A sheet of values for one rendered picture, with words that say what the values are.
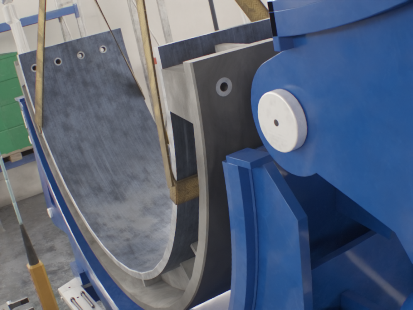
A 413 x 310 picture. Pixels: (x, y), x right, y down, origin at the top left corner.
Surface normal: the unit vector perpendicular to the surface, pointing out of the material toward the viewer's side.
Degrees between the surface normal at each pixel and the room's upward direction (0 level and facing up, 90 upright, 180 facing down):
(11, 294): 0
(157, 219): 15
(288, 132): 90
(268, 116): 90
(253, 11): 104
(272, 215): 90
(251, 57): 93
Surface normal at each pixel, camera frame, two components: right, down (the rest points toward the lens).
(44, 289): 0.49, 0.14
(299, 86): -0.85, 0.31
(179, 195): 0.51, 0.53
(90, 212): 0.01, -0.79
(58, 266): -0.21, -0.94
